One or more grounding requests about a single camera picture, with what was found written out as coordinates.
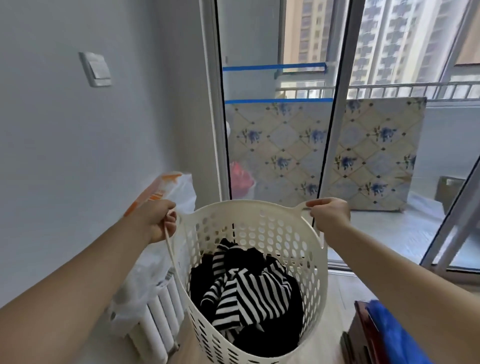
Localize person's right hand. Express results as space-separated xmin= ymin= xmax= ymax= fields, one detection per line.
xmin=305 ymin=197 xmax=352 ymax=235

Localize person's left hand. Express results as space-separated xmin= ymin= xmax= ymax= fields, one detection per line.
xmin=136 ymin=200 xmax=179 ymax=245

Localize white perforated laundry basket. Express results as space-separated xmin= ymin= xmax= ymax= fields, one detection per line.
xmin=164 ymin=198 xmax=329 ymax=364

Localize person's right forearm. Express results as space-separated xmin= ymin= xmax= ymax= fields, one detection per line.
xmin=325 ymin=224 xmax=480 ymax=364

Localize person's left forearm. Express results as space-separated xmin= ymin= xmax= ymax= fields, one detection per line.
xmin=0 ymin=214 xmax=152 ymax=364

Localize clear plastic bag orange print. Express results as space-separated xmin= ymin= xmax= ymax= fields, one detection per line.
xmin=108 ymin=171 xmax=198 ymax=335

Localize red bag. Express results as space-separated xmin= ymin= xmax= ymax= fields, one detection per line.
xmin=229 ymin=161 xmax=256 ymax=198

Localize floral diamond patterned board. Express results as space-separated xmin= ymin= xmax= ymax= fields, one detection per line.
xmin=226 ymin=97 xmax=428 ymax=212

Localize long blue tape strip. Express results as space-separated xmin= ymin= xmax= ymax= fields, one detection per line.
xmin=222 ymin=62 xmax=328 ymax=73
xmin=224 ymin=98 xmax=335 ymax=105

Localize black and white striped garment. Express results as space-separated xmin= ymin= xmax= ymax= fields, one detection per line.
xmin=200 ymin=240 xmax=294 ymax=335

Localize white radiator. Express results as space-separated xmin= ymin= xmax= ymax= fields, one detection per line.
xmin=127 ymin=271 xmax=188 ymax=364

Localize brown cardboard box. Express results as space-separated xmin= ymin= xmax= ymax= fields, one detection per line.
xmin=434 ymin=176 xmax=466 ymax=215

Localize metal balcony railing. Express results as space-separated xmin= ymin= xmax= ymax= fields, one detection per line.
xmin=275 ymin=81 xmax=480 ymax=103

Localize dark red wooden furniture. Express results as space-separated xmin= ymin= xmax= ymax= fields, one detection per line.
xmin=340 ymin=300 xmax=385 ymax=364

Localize blue plastic bag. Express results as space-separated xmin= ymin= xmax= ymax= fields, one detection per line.
xmin=365 ymin=299 xmax=433 ymax=364

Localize tall apartment buildings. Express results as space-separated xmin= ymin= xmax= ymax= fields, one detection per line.
xmin=283 ymin=0 xmax=480 ymax=89

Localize white sliding door frame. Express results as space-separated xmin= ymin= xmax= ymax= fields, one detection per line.
xmin=198 ymin=0 xmax=366 ymax=205

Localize white wall light switch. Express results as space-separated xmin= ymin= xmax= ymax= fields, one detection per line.
xmin=78 ymin=51 xmax=113 ymax=88

